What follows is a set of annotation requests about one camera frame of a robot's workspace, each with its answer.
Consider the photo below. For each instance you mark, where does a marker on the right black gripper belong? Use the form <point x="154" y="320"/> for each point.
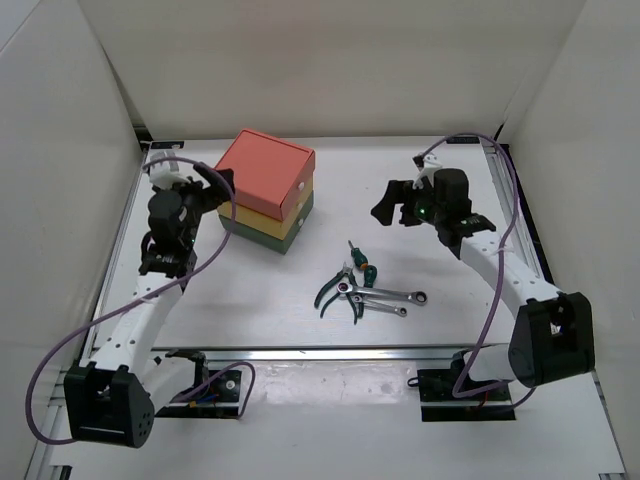
<point x="397" y="192"/>

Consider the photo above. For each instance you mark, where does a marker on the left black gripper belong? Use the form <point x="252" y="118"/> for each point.
<point x="222" y="190"/>

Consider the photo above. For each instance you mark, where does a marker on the yellow drawer box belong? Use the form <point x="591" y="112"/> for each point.
<point x="273" y="227"/>

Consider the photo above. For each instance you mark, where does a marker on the red drawer box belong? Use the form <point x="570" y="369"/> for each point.
<point x="268" y="172"/>

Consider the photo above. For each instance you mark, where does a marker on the large silver ratchet wrench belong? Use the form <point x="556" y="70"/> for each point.
<point x="417" y="298"/>

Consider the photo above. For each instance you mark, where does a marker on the small silver ratchet wrench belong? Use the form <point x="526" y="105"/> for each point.
<point x="362" y="303"/>

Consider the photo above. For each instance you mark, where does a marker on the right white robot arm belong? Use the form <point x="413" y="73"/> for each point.
<point x="552" y="337"/>

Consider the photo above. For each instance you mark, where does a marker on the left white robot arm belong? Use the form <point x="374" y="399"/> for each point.
<point x="114" y="398"/>

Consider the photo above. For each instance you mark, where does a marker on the green drawer box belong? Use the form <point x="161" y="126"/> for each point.
<point x="280" y="246"/>

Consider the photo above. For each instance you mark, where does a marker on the green screwdriver orange cap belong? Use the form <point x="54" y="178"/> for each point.
<point x="359" y="258"/>

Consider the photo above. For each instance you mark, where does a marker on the green stubby screwdriver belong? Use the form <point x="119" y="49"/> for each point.
<point x="370" y="274"/>

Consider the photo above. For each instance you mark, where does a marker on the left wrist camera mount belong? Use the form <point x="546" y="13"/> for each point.
<point x="164" y="171"/>

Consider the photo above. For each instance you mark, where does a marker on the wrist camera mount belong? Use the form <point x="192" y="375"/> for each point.
<point x="427" y="165"/>
<point x="164" y="171"/>

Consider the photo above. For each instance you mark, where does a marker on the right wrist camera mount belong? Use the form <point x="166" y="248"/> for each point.
<point x="427" y="165"/>

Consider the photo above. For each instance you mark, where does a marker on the green handled pliers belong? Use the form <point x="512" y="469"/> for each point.
<point x="346" y="272"/>

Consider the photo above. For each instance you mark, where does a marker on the green handled cutters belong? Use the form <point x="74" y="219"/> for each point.
<point x="333" y="298"/>

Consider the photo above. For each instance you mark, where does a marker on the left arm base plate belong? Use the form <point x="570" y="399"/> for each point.
<point x="183" y="385"/>

